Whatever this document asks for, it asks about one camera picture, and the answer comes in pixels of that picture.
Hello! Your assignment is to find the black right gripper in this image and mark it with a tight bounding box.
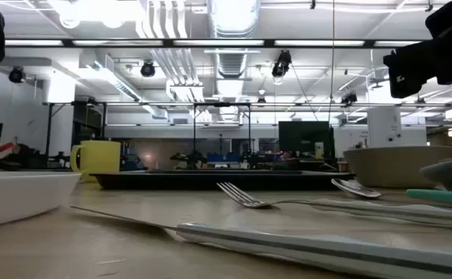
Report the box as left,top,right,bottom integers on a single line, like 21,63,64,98
383,0,452,99

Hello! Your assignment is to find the beige bowl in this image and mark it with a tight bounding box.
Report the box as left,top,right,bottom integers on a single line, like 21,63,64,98
343,145,452,190

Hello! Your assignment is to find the white round plate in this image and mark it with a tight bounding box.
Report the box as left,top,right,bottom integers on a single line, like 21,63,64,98
0,170,82,229

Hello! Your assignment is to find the spoon with green handle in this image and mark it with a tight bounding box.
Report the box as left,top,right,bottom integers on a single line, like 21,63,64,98
330,177,452,208

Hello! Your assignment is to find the knife with patterned handle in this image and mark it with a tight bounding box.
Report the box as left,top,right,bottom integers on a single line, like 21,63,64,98
69,205,452,279

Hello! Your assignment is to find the fork with patterned handle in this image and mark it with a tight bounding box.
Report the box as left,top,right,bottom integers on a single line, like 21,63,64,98
216,181,452,230

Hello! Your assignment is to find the black serving tray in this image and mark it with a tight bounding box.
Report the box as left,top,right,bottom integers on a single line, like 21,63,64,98
89,169,357,191

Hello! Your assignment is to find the black ceiling spotlight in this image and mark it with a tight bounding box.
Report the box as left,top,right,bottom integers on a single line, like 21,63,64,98
8,65,27,84
271,49,293,78
140,60,157,78
340,91,358,106

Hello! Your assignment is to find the white box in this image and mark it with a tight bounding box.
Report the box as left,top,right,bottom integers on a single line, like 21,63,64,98
366,105,403,149

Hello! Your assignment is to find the red and white object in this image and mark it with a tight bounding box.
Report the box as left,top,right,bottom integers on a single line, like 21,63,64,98
0,141,16,159

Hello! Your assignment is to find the yellow mug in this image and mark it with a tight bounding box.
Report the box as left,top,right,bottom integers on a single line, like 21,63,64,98
70,139,122,183

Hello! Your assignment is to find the black screen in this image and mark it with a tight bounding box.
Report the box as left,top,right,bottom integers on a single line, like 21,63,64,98
278,120,336,160

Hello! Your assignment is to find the black overhead light bar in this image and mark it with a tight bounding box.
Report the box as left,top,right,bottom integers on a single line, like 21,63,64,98
4,37,424,49

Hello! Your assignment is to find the blue box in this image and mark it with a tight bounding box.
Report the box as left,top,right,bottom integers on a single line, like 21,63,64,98
205,152,243,164

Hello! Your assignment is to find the black frame stand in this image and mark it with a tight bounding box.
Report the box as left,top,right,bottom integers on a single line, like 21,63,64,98
45,100,109,158
192,102,252,164

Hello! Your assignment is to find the thin hanging cable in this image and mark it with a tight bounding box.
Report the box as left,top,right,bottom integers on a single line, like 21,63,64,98
327,0,336,123

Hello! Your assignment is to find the silver ventilation duct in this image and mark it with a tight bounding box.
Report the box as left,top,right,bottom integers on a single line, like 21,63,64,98
208,0,262,81

